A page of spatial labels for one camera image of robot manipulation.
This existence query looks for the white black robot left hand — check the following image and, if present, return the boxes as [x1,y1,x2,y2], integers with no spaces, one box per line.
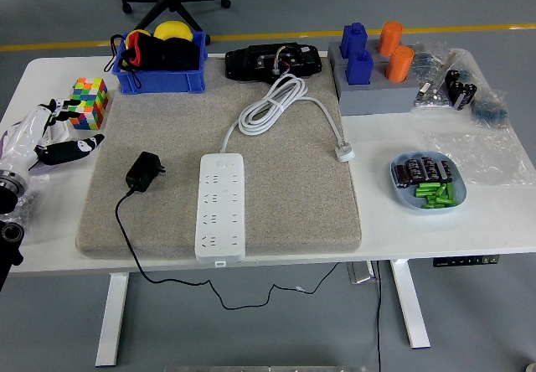
[0,98,106,176]

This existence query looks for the black power adapter with cord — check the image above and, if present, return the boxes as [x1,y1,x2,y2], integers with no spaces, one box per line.
[115,151,341,311]

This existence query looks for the white power strip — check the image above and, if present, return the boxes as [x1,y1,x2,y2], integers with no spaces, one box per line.
[194,152,247,268]

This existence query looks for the bag of screws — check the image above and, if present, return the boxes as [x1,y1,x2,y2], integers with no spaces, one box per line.
[14,173,49,222]

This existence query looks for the colourful puzzle cube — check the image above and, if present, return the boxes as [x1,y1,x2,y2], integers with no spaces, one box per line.
[66,77,111,131]

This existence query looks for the black table control panel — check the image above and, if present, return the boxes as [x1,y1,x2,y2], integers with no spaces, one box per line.
[432,254,501,268]

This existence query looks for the white table leg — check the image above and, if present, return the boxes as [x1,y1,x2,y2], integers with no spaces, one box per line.
[389,258,431,350]
[95,271,130,368]

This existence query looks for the black red yellow pouch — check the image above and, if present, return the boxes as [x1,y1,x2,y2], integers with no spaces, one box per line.
[103,29,167,89]

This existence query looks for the blue plastic bin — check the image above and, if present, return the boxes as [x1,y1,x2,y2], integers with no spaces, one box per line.
[111,31,209,96]

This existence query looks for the black cloth bundle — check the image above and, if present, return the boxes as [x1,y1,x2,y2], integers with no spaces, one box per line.
[161,37,202,71]

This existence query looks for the yellow ball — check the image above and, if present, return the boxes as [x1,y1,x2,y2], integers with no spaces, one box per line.
[153,20,194,42]

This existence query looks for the metal box under table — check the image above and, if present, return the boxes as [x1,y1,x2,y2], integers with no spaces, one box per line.
[346,261,375,285]

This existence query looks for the light blue plate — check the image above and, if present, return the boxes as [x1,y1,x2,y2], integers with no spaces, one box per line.
[389,150,467,214]

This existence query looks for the clear empty plastic bag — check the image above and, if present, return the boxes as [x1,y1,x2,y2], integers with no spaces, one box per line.
[420,128,536,188]

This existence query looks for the black electronic device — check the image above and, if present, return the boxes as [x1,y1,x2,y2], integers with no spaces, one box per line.
[224,42,323,83]

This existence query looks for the bag of small blue parts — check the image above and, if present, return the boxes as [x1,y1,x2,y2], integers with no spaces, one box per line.
[469,90,511,129]

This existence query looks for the grey-brown mat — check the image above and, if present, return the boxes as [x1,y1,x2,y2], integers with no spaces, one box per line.
[75,53,363,260]

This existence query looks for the bag of black capacitors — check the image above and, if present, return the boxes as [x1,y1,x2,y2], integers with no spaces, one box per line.
[441,49,479,112]

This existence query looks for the bag of metal parts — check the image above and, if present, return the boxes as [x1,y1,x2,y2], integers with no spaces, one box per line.
[412,79,454,109]

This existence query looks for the grey block base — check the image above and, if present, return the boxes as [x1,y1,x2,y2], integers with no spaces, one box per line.
[338,64,421,116]
[327,39,393,70]

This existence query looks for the bag of blue resistors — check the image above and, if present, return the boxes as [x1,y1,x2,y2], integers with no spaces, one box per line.
[410,40,448,78]

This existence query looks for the orange cylinder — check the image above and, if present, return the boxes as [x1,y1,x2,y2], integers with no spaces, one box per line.
[384,44,415,83]
[376,21,405,58]

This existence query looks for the blue block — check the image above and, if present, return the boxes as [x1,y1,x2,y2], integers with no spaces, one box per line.
[339,22,369,59]
[345,49,374,86]

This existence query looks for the black hanging cable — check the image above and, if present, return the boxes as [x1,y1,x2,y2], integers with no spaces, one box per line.
[375,261,383,372]

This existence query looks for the white coiled cable with plug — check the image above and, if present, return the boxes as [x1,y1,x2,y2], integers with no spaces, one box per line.
[219,73,356,163]

